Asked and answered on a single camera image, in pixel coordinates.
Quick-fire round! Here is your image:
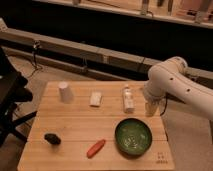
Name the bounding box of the wooden board table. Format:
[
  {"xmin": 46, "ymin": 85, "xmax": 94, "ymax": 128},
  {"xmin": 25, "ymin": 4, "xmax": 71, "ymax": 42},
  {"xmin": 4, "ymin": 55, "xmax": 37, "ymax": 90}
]
[{"xmin": 18, "ymin": 81, "xmax": 174, "ymax": 171}]

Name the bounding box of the green ceramic bowl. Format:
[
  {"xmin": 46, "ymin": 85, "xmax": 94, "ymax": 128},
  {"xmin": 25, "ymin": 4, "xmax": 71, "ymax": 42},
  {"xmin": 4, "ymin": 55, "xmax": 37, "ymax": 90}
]
[{"xmin": 115, "ymin": 118, "xmax": 152, "ymax": 156}]

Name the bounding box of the black chair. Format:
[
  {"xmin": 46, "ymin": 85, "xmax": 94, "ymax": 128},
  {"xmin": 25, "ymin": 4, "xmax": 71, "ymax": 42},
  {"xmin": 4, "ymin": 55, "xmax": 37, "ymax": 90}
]
[{"xmin": 0, "ymin": 46, "xmax": 36, "ymax": 147}]

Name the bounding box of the black cable on floor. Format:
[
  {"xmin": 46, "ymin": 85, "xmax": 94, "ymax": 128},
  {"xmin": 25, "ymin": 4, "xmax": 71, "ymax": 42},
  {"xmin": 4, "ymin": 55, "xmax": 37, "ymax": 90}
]
[{"xmin": 27, "ymin": 39, "xmax": 44, "ymax": 79}]

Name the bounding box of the orange carrot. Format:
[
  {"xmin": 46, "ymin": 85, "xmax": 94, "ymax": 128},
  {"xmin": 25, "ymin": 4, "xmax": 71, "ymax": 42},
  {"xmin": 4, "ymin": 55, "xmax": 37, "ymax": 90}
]
[{"xmin": 86, "ymin": 139, "xmax": 106, "ymax": 158}]

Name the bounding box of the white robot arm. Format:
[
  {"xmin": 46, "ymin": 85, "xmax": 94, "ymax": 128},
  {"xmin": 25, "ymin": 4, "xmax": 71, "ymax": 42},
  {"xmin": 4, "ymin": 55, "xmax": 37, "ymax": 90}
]
[{"xmin": 143, "ymin": 57, "xmax": 213, "ymax": 121}]

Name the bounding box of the black computer mouse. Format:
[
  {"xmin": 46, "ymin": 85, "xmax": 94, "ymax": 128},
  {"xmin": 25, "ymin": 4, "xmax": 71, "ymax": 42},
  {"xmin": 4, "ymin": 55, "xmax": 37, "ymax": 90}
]
[{"xmin": 44, "ymin": 133, "xmax": 61, "ymax": 145}]

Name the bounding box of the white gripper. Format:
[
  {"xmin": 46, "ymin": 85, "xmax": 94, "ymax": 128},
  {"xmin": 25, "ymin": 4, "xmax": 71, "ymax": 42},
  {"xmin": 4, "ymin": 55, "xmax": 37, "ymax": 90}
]
[{"xmin": 143, "ymin": 87, "xmax": 165, "ymax": 117}]

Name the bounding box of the white eraser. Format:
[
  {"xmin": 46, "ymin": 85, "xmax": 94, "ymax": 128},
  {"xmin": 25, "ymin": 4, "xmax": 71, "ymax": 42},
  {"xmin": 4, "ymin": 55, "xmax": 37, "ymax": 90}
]
[{"xmin": 90, "ymin": 92, "xmax": 102, "ymax": 107}]

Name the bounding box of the small white bottle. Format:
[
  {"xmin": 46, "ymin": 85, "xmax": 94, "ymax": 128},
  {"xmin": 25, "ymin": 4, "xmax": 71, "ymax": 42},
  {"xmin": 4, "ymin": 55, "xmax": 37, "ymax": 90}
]
[{"xmin": 123, "ymin": 84, "xmax": 134, "ymax": 113}]

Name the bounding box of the white ceramic cup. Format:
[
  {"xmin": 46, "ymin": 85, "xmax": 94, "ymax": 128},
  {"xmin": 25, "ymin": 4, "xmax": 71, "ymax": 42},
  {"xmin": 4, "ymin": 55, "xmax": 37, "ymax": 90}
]
[{"xmin": 58, "ymin": 82, "xmax": 73, "ymax": 103}]

